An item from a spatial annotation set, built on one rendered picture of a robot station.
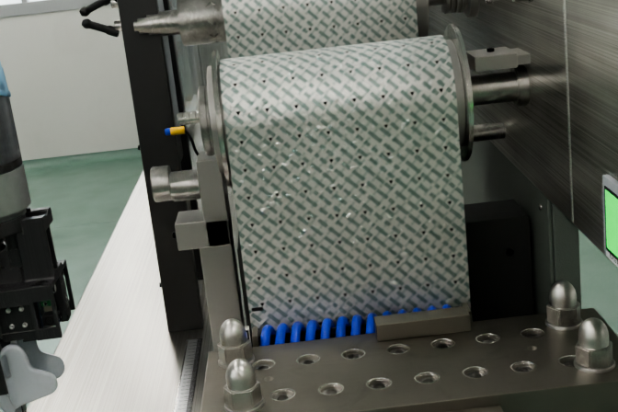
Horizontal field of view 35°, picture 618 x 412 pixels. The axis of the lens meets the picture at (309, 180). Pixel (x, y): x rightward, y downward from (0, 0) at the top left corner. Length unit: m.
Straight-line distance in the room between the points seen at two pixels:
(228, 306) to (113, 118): 5.64
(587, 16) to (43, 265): 0.53
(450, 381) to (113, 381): 0.54
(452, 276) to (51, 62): 5.82
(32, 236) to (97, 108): 5.83
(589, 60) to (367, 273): 0.34
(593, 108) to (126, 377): 0.72
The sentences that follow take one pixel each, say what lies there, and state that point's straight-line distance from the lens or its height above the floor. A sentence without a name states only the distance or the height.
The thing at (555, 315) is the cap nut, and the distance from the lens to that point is 1.02.
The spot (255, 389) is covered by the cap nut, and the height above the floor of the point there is 1.05.
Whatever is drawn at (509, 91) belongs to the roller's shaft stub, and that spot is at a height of 1.25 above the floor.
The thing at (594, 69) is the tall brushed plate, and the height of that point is 1.30.
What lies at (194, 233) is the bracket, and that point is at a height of 1.12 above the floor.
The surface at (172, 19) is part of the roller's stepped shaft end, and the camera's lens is 1.29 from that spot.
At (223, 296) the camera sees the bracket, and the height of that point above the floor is 1.04.
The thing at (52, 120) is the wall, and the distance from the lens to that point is 6.82.
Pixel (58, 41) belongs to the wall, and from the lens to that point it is 6.72.
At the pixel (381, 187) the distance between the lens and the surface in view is 1.02.
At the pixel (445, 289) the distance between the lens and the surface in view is 1.06.
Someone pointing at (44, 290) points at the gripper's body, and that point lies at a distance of 0.93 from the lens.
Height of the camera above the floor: 1.45
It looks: 15 degrees down
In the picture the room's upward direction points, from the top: 6 degrees counter-clockwise
